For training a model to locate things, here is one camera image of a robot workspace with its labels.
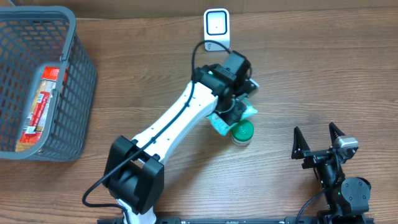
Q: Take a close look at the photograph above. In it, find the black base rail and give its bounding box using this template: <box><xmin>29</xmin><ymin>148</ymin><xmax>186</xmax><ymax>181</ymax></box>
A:
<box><xmin>97</xmin><ymin>217</ymin><xmax>375</xmax><ymax>224</ymax></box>

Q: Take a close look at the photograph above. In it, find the teal snack pouch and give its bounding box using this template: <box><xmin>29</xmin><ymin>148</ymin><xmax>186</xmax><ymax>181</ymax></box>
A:
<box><xmin>206</xmin><ymin>99</ymin><xmax>258</xmax><ymax>136</ymax></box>

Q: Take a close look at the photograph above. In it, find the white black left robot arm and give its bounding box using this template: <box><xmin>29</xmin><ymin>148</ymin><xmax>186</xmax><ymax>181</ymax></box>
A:
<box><xmin>103</xmin><ymin>51</ymin><xmax>258</xmax><ymax>223</ymax></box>

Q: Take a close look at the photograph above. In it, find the red snack package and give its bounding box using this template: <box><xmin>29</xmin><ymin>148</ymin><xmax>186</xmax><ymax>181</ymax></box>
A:
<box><xmin>19</xmin><ymin>66</ymin><xmax>60</xmax><ymax>147</ymax></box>

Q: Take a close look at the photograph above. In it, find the grey plastic mesh basket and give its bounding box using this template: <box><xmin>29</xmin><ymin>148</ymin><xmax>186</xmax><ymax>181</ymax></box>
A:
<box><xmin>1</xmin><ymin>6</ymin><xmax>97</xmax><ymax>162</ymax></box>

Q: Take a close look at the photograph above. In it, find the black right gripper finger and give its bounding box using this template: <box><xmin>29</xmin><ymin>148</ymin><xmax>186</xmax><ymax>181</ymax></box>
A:
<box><xmin>291</xmin><ymin>126</ymin><xmax>310</xmax><ymax>160</ymax></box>
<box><xmin>328</xmin><ymin>122</ymin><xmax>345</xmax><ymax>146</ymax></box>

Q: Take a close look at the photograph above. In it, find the white barcode scanner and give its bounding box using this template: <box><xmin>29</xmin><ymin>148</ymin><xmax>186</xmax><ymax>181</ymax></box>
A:
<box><xmin>203</xmin><ymin>8</ymin><xmax>231</xmax><ymax>49</ymax></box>

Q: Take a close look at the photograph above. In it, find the green lidded jar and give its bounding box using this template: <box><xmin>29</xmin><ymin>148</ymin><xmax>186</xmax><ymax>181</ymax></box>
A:
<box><xmin>231</xmin><ymin>119</ymin><xmax>254</xmax><ymax>146</ymax></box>

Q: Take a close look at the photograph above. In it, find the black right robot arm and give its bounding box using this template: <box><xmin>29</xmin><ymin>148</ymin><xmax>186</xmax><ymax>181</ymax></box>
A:
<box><xmin>291</xmin><ymin>123</ymin><xmax>374</xmax><ymax>223</ymax></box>

